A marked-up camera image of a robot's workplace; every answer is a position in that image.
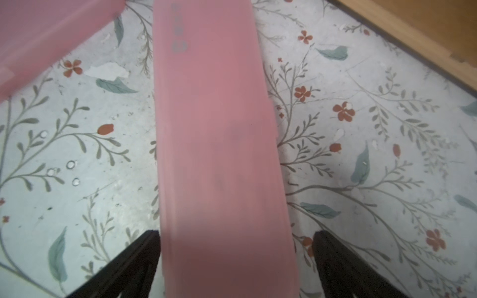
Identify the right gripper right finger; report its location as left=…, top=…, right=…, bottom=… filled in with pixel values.
left=312, top=230, right=406, bottom=298

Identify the pink pencil case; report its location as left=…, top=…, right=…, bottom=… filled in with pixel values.
left=153, top=1, right=299, bottom=298
left=1, top=1, right=125, bottom=101

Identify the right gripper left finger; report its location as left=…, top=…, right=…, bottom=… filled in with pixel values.
left=69, top=230, right=161, bottom=298

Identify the wooden three-tier shelf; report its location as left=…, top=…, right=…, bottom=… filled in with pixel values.
left=333, top=1, right=477, bottom=93

